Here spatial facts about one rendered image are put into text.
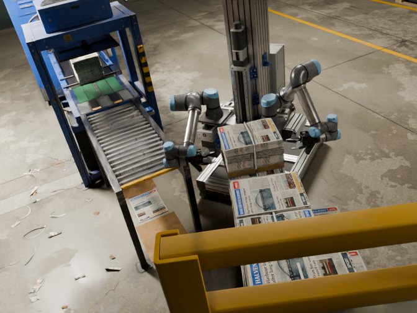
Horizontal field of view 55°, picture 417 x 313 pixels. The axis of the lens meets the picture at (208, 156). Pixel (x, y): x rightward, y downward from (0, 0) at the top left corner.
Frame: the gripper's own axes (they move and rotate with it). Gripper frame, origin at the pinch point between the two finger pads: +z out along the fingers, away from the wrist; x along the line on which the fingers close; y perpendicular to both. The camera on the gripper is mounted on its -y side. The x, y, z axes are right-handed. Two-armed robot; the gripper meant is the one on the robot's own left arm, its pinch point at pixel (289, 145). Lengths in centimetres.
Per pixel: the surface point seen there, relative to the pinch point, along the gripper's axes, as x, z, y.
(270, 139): 19.7, 16.5, 20.5
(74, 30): -121, 151, 69
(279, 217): 88, 28, 20
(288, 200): 78, 21, 21
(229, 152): 23, 44, 18
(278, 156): 21.2, 12.7, 7.4
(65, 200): -92, 206, -85
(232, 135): 8.3, 39.2, 20.8
